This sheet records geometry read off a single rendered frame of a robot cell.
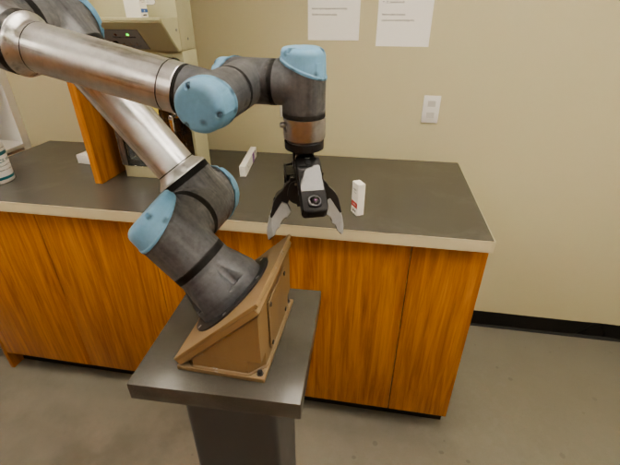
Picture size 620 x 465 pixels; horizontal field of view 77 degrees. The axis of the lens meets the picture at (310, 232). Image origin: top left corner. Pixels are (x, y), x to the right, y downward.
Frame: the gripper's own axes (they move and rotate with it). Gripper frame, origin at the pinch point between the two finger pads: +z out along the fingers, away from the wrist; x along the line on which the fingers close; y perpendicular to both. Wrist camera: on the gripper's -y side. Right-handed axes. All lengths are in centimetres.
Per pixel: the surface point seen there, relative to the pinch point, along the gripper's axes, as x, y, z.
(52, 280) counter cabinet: 93, 72, 57
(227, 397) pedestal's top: 17.0, -21.4, 17.8
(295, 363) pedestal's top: 4.3, -15.8, 17.8
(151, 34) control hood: 38, 78, -31
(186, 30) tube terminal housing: 28, 89, -31
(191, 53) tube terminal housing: 28, 90, -23
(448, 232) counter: -48, 28, 20
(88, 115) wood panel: 68, 88, -4
